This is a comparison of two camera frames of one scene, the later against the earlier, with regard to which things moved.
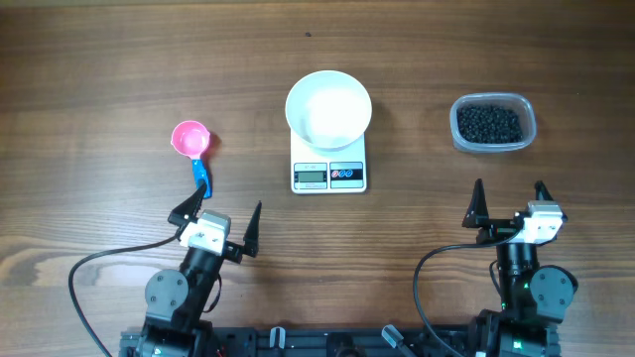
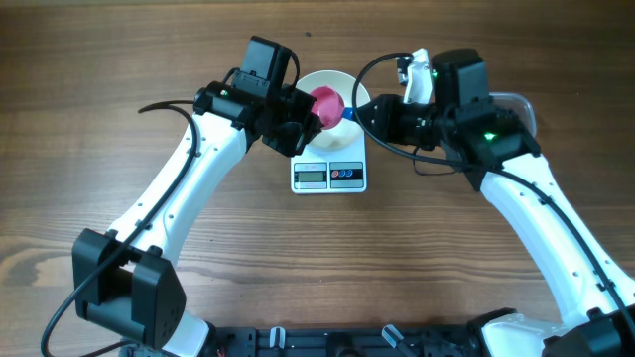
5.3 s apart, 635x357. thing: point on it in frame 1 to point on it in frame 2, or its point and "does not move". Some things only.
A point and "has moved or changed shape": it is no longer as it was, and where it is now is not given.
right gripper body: [495, 229] to [408, 123]
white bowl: [328, 109] does not move
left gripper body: [176, 235] to [293, 121]
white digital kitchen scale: [318, 171] does not move
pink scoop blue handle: [190, 138] has moved or changed shape
